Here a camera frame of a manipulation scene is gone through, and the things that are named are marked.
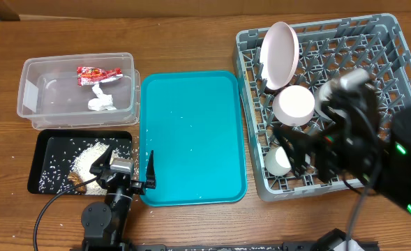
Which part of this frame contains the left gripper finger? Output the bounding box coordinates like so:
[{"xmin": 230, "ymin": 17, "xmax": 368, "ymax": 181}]
[
  {"xmin": 145, "ymin": 150, "xmax": 156, "ymax": 189},
  {"xmin": 89, "ymin": 146, "xmax": 113, "ymax": 174}
]

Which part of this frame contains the white paper cup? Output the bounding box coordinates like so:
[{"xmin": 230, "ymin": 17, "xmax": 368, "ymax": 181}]
[{"xmin": 264, "ymin": 146, "xmax": 292, "ymax": 176}]

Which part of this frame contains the pile of rice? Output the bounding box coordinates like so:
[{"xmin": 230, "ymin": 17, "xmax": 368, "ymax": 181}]
[{"xmin": 38, "ymin": 137, "xmax": 131, "ymax": 194}]

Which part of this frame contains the brown food piece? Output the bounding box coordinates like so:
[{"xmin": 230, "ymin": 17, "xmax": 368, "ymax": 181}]
[{"xmin": 68, "ymin": 172, "xmax": 87, "ymax": 194}]

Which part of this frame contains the small pink bowl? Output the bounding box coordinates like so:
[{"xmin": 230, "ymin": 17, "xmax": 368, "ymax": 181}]
[{"xmin": 272, "ymin": 85, "xmax": 315, "ymax": 126}]

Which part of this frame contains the white napkin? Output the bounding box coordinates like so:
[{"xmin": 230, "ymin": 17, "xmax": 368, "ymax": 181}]
[{"xmin": 88, "ymin": 84, "xmax": 116, "ymax": 111}]

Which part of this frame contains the red snack wrapper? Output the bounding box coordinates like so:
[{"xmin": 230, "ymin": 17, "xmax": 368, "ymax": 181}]
[{"xmin": 77, "ymin": 66, "xmax": 124, "ymax": 86}]

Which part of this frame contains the large pink plate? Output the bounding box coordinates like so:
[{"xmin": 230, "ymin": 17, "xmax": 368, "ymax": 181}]
[{"xmin": 260, "ymin": 22, "xmax": 299, "ymax": 91}]

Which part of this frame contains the grey-white bowl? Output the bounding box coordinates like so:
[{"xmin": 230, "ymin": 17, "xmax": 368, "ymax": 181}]
[{"xmin": 314, "ymin": 84, "xmax": 331, "ymax": 121}]

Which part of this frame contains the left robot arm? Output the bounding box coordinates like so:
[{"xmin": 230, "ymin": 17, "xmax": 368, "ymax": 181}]
[{"xmin": 32, "ymin": 146, "xmax": 156, "ymax": 250}]

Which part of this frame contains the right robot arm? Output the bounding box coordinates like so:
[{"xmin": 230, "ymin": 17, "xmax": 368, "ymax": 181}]
[{"xmin": 273, "ymin": 84, "xmax": 411, "ymax": 241}]

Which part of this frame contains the black food waste tray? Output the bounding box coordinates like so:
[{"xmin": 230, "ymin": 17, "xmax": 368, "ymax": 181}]
[{"xmin": 27, "ymin": 130, "xmax": 132, "ymax": 195}]

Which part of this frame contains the teal plastic tray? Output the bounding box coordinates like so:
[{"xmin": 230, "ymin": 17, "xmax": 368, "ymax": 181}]
[{"xmin": 139, "ymin": 70, "xmax": 247, "ymax": 207}]

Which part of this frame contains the clear plastic bin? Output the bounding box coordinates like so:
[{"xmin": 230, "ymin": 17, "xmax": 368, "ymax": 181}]
[{"xmin": 17, "ymin": 52, "xmax": 140, "ymax": 130}]

